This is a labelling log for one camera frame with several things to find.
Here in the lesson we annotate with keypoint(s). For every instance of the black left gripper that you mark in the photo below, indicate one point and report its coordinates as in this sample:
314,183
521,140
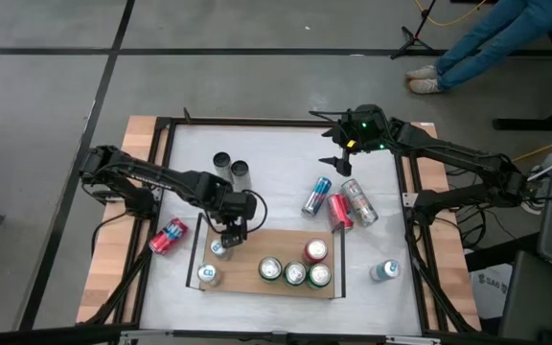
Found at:
235,208

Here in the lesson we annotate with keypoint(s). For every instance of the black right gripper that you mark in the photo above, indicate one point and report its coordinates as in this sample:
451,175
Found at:
364,129

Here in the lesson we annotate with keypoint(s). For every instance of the light blue silver energy can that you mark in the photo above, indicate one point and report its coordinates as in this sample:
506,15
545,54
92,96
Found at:
385,270
207,274
216,250

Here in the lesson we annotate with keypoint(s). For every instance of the green lemon-lime soda can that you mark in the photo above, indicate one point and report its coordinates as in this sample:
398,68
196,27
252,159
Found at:
319,275
270,269
295,274

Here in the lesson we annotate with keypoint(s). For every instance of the blue silver Red Bull can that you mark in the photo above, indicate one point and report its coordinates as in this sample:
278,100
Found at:
316,196

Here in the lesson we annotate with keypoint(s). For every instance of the white printed slim can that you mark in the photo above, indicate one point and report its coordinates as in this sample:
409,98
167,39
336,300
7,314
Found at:
360,203

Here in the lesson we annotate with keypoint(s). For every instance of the red soda can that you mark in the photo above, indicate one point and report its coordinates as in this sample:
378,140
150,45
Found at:
315,250
339,213

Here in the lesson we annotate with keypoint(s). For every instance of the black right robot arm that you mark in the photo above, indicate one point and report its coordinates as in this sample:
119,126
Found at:
448,153

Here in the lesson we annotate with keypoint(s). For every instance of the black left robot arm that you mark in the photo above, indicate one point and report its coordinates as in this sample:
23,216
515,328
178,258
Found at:
161,177

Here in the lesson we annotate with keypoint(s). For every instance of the white Celsius can black lid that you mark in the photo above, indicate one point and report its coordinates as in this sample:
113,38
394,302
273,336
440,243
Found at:
241,178
223,167

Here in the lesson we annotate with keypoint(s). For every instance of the red can blue-white print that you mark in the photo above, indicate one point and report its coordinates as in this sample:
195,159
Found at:
168,236

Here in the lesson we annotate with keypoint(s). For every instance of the black tripod stand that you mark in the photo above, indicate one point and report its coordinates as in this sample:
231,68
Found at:
415,34

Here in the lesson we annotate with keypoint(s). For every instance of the person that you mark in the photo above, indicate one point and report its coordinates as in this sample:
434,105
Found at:
496,38

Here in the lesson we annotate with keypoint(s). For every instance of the white printed bag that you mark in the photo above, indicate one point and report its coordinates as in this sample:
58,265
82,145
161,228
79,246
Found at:
489,287

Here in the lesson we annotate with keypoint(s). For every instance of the dark grey box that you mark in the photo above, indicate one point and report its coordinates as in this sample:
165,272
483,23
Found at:
535,297

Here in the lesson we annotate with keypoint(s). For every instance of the wooden shelf black metal frame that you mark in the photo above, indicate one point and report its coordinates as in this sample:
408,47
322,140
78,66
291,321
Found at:
266,244

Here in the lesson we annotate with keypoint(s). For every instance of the black metal table frame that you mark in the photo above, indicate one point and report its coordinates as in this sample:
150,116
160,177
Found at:
281,122

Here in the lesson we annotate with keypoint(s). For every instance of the black diagonal frame strut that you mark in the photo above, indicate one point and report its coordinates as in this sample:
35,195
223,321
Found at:
433,299
127,287

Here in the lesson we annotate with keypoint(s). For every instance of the black frame bracket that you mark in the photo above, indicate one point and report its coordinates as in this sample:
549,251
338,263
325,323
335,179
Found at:
187,116

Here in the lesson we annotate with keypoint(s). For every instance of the black desk frame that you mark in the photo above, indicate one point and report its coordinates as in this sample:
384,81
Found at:
520,124

